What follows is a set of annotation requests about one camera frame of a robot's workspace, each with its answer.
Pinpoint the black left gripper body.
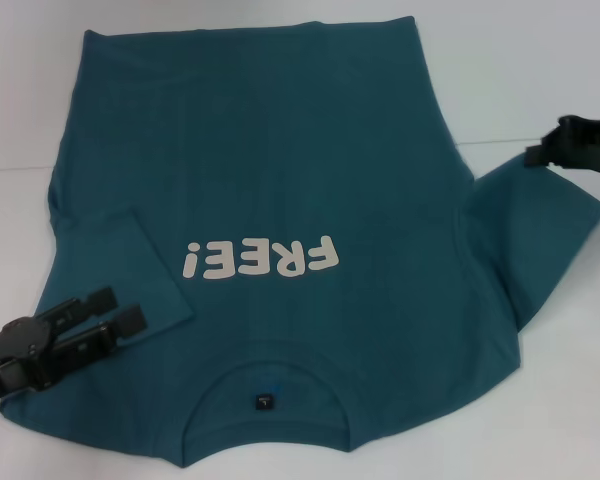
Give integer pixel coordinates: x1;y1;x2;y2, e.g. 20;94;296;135
0;315;82;409

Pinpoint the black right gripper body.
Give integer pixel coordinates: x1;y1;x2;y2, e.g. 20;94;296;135
541;114;600;176

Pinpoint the blue t-shirt with FREE print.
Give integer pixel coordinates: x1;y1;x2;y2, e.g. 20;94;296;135
0;15;600;469

